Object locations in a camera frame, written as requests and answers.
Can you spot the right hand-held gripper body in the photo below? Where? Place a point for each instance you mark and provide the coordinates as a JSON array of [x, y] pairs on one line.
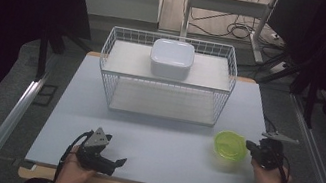
[[272, 153]]

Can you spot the black floor frame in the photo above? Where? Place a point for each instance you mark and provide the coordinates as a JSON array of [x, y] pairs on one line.
[[45, 95]]

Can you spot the green translucent bowl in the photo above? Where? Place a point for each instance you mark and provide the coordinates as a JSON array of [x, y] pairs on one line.
[[229, 145]]

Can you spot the white power strip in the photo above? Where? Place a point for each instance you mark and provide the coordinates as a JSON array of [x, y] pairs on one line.
[[278, 67]]

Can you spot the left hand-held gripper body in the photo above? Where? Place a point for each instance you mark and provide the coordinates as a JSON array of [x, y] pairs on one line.
[[92, 152]]

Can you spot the person's left hand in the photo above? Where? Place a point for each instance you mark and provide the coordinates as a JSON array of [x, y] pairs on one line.
[[73, 175]]

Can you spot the black metal stand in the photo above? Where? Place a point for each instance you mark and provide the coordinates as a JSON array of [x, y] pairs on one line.
[[310, 104], [42, 56]]

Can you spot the white square bowl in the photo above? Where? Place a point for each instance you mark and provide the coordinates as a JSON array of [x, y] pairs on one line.
[[172, 57]]

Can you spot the white metal desk frame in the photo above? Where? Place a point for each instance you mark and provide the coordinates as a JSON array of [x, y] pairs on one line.
[[227, 4]]

